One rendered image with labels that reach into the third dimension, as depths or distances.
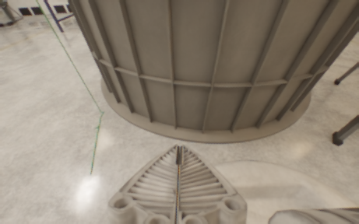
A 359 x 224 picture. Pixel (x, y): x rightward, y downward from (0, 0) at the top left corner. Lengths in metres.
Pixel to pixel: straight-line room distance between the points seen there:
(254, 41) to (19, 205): 1.32
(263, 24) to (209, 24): 0.19
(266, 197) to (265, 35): 0.56
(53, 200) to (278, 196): 0.99
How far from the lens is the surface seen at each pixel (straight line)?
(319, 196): 0.54
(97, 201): 0.87
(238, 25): 0.59
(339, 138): 1.33
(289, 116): 1.29
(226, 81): 0.68
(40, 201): 1.05
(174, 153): 0.17
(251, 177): 0.46
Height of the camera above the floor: 0.76
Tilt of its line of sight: 45 degrees down
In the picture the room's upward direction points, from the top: 1 degrees counter-clockwise
